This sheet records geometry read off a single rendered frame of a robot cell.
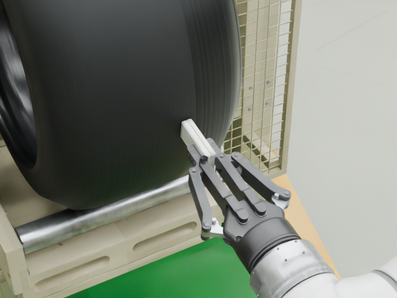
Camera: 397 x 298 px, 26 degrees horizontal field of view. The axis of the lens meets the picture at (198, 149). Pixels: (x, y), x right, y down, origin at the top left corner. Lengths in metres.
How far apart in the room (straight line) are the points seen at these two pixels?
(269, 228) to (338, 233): 1.61
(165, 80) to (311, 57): 2.24
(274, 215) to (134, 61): 0.26
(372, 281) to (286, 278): 0.10
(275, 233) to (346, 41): 2.45
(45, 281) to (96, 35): 0.50
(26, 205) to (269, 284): 0.68
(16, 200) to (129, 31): 0.59
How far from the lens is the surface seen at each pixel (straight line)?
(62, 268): 1.37
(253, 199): 1.06
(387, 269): 1.00
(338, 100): 3.11
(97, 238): 1.40
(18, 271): 1.32
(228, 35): 1.14
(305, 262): 0.98
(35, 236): 1.35
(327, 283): 0.97
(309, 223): 2.64
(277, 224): 1.02
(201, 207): 1.05
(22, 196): 1.57
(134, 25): 1.07
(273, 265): 0.99
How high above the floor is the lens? 1.88
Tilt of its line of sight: 41 degrees down
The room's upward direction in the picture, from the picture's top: straight up
